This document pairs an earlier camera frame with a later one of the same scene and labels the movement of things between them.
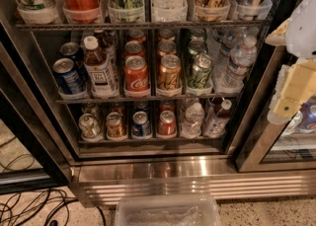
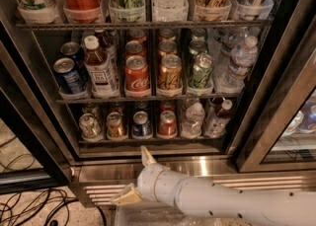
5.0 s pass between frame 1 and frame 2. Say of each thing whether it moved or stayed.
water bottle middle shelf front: stayed
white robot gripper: moved
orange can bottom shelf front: stayed
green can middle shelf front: stayed
